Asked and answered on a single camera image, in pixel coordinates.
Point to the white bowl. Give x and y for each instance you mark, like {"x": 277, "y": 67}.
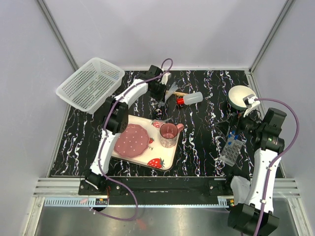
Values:
{"x": 236, "y": 95}

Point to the wooden bristle brush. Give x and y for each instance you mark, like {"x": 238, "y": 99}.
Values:
{"x": 176, "y": 93}

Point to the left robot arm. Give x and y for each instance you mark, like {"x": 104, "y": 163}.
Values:
{"x": 116, "y": 120}

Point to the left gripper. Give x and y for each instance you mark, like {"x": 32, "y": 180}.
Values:
{"x": 161, "y": 96}

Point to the clear plastic funnel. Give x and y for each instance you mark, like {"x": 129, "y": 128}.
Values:
{"x": 158, "y": 123}

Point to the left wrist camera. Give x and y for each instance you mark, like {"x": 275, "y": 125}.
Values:
{"x": 165, "y": 78}

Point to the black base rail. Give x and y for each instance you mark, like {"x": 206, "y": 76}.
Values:
{"x": 161, "y": 190}

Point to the white perforated plastic basket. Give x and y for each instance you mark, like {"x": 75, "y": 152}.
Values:
{"x": 88, "y": 87}

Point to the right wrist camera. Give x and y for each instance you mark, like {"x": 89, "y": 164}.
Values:
{"x": 251, "y": 101}

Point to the white strawberry tray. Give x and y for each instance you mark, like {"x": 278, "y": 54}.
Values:
{"x": 155, "y": 156}

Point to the bundle of clear pipettes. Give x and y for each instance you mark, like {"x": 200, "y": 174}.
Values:
{"x": 174, "y": 87}

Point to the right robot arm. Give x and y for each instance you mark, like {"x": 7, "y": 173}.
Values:
{"x": 252, "y": 213}

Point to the white squeeze bottle red cap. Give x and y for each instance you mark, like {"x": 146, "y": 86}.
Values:
{"x": 190, "y": 99}

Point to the pink ceramic mug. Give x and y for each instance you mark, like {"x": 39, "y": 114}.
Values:
{"x": 169, "y": 133}

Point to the clear test tube rack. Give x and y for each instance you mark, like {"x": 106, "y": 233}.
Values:
{"x": 230, "y": 153}

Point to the pink polka dot plate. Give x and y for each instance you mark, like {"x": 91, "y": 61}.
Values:
{"x": 132, "y": 142}

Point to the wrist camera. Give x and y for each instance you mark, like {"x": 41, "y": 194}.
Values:
{"x": 165, "y": 78}
{"x": 251, "y": 101}

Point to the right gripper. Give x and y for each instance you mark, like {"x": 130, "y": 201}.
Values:
{"x": 235, "y": 119}

